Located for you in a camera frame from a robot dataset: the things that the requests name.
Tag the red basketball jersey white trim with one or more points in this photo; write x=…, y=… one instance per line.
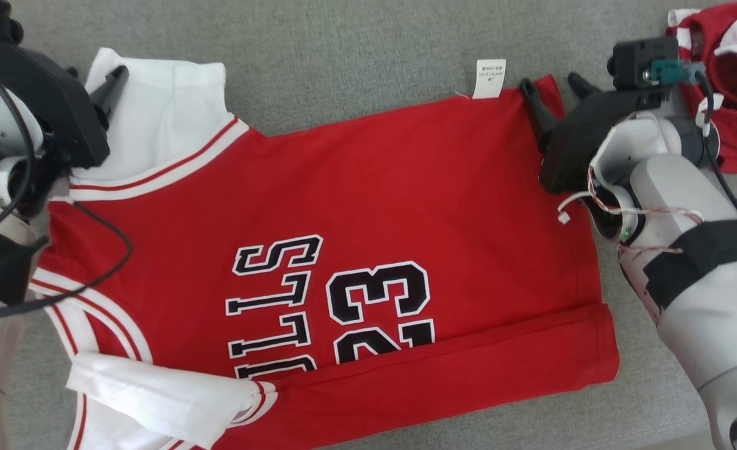
x=406, y=206

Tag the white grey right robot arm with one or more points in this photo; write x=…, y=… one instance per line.
x=706, y=294

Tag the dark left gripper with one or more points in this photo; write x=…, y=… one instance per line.
x=49, y=100

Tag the grey fabric sofa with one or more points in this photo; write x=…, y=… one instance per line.
x=355, y=56

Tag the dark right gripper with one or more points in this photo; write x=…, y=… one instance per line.
x=587, y=137

